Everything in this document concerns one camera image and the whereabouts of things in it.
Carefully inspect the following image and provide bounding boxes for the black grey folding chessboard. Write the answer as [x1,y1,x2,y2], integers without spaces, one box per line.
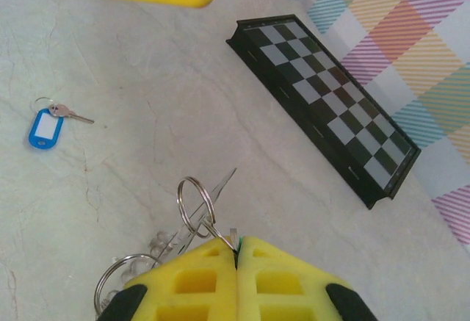
[225,14,422,211]

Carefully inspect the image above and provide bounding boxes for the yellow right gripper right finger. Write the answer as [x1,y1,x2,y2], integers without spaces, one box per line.
[234,235,379,321]

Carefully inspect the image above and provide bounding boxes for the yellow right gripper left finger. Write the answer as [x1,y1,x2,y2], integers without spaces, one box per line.
[95,235,238,321]

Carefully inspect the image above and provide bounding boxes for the silver keyring with keys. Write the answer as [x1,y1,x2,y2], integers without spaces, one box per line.
[93,167,239,317]

